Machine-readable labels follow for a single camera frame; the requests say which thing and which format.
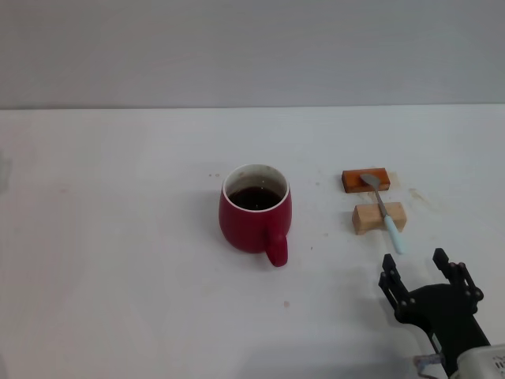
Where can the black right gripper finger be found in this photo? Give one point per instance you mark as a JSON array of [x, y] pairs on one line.
[[390, 280], [459, 276]]

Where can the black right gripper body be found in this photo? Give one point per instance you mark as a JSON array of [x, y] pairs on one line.
[[446, 316]]

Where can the red ceramic coffee cup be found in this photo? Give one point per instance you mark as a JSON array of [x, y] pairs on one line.
[[244, 229]]

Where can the light wooden spoon rest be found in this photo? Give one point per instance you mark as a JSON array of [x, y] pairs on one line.
[[367, 219]]

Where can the dark orange wooden block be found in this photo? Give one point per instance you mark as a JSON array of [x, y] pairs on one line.
[[353, 182]]

